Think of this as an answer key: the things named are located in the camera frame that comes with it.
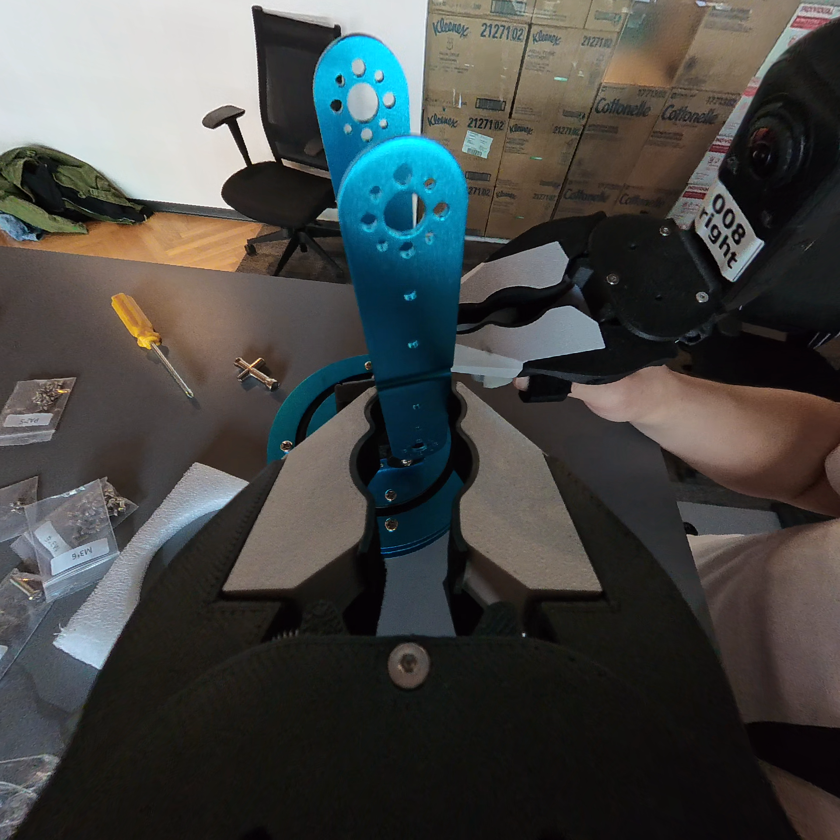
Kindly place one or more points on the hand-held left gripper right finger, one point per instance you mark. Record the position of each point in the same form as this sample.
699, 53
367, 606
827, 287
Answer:
531, 525

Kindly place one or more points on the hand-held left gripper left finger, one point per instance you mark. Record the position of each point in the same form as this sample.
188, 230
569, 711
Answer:
295, 525

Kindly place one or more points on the black mesh office chair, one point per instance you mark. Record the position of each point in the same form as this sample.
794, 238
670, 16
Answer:
275, 190

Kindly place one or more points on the blue round robot arm base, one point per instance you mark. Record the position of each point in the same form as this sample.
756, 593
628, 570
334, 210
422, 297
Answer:
413, 531

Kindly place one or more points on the white foam packing piece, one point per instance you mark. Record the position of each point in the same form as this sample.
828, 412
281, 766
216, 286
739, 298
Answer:
131, 577

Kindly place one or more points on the green jacket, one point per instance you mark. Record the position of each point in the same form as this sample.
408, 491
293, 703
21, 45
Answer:
65, 190

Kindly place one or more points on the group of small screw bags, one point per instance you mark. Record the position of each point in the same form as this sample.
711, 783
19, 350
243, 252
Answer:
72, 525

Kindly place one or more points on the dark grey desk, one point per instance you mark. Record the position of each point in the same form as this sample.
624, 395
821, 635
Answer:
197, 426

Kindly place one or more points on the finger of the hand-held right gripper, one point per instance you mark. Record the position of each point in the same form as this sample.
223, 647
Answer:
551, 338
518, 272

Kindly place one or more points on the person's right forearm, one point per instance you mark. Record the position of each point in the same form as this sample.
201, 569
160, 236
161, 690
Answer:
735, 433

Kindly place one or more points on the person's right hand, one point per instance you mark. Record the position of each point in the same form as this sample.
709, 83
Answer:
617, 397

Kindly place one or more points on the metal cross wrench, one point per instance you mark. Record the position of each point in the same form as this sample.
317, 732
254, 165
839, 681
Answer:
253, 371

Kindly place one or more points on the stack of cardboard boxes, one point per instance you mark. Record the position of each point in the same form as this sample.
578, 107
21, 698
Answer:
525, 98

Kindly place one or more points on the blue metal bracket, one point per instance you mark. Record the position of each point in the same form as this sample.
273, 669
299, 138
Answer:
400, 295

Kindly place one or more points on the person's bare leg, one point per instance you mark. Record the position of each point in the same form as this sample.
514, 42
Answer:
814, 807

